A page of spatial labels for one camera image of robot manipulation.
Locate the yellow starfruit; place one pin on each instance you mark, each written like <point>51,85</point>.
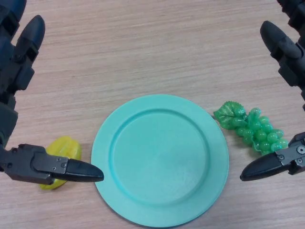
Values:
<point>64,148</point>

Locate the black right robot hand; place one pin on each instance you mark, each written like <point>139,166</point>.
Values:
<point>288,50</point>

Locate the green grapes bunch with leaf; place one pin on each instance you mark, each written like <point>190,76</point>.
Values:
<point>259,133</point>

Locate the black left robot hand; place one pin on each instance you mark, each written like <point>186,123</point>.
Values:
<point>16,164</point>

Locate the teal round plate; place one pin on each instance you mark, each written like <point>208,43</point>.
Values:
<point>159,159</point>

